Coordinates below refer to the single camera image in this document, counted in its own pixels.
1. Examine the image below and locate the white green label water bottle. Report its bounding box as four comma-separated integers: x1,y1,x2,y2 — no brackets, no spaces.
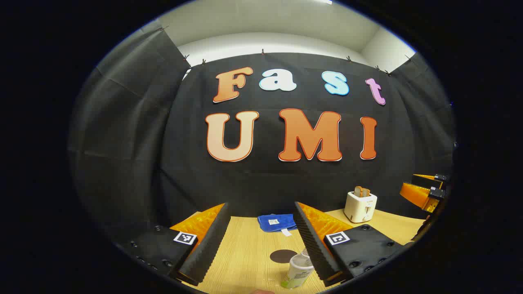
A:
280,248,315,290

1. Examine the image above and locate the black backdrop cloth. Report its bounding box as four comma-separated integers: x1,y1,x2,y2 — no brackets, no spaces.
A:
67,27,456,245

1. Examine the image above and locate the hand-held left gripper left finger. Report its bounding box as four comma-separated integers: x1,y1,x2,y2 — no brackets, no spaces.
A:
116,202,232,286

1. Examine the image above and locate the white toaster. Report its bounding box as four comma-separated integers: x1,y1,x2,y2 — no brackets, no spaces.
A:
344,191,378,223

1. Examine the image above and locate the dark brown round coaster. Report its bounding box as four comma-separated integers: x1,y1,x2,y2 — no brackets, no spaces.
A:
270,249,299,264

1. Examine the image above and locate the blue folded towel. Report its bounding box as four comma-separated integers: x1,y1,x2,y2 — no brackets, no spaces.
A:
257,214,298,236

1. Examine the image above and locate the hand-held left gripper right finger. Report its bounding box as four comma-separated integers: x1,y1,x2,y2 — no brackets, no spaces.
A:
294,201,414,287

